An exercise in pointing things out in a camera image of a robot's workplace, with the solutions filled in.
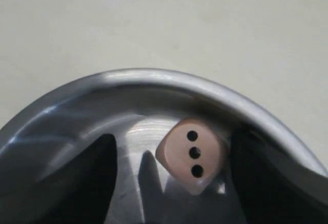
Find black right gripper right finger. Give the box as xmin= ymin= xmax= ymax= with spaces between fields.
xmin=232 ymin=128 xmax=327 ymax=223

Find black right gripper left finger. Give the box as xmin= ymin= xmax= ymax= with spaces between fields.
xmin=1 ymin=134 xmax=117 ymax=223

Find wooden die black pips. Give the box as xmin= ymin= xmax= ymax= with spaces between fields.
xmin=155 ymin=118 xmax=228 ymax=195

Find stainless steel round bowl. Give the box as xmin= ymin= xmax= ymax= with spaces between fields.
xmin=1 ymin=69 xmax=327 ymax=223

